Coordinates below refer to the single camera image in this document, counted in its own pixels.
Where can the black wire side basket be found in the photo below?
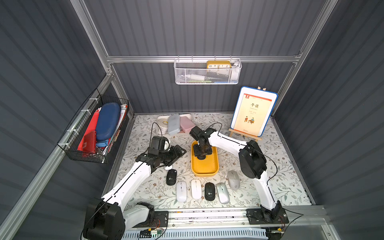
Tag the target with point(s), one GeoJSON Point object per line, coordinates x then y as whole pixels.
{"type": "Point", "coordinates": [73, 136]}

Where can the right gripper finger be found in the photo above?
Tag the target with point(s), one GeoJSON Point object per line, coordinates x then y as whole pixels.
{"type": "Point", "coordinates": [196, 148]}
{"type": "Point", "coordinates": [208, 150]}
{"type": "Point", "coordinates": [179, 151]}

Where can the white tray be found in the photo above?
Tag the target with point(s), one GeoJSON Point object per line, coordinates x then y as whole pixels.
{"type": "Point", "coordinates": [181, 132]}

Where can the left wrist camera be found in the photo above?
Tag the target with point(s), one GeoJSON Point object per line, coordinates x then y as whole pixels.
{"type": "Point", "coordinates": [158, 145]}

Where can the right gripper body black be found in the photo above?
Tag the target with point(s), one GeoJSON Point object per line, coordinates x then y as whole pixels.
{"type": "Point", "coordinates": [202, 148]}

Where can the yellow plastic storage box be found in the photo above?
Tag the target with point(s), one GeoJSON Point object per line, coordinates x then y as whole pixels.
{"type": "Point", "coordinates": [207, 167]}

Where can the white wire wall basket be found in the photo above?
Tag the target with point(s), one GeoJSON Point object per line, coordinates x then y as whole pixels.
{"type": "Point", "coordinates": [194, 72]}

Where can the silver white mouse front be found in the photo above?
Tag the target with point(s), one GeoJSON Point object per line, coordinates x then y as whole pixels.
{"type": "Point", "coordinates": [223, 193]}

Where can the white tape roll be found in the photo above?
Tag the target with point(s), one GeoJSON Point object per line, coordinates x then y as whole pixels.
{"type": "Point", "coordinates": [162, 121]}

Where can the light grey mouse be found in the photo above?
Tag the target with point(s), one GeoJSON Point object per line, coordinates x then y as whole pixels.
{"type": "Point", "coordinates": [233, 180]}

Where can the grey pencil case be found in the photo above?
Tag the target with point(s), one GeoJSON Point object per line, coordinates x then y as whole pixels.
{"type": "Point", "coordinates": [174, 125]}

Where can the book on blue board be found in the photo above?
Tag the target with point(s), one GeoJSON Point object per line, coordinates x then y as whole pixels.
{"type": "Point", "coordinates": [253, 111]}

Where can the black mouse front row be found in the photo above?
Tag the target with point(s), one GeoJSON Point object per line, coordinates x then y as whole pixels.
{"type": "Point", "coordinates": [210, 191]}

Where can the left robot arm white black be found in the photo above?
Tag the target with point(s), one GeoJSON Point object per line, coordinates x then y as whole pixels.
{"type": "Point", "coordinates": [126, 192]}

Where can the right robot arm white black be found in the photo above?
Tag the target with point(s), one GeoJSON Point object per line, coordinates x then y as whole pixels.
{"type": "Point", "coordinates": [252, 163]}

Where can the yellow clock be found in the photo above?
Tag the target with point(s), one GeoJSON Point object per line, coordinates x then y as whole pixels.
{"type": "Point", "coordinates": [215, 64]}

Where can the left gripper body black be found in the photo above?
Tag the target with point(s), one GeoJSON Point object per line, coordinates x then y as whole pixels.
{"type": "Point", "coordinates": [175, 151]}

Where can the blue oval case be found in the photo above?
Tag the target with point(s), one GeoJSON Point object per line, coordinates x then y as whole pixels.
{"type": "Point", "coordinates": [108, 119]}

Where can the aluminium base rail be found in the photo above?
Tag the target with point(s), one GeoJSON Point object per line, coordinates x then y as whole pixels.
{"type": "Point", "coordinates": [143, 223]}

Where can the red folder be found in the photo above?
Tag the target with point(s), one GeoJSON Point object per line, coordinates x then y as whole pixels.
{"type": "Point", "coordinates": [89, 140]}

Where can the pink case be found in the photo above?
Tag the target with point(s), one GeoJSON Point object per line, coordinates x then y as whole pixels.
{"type": "Point", "coordinates": [186, 124]}

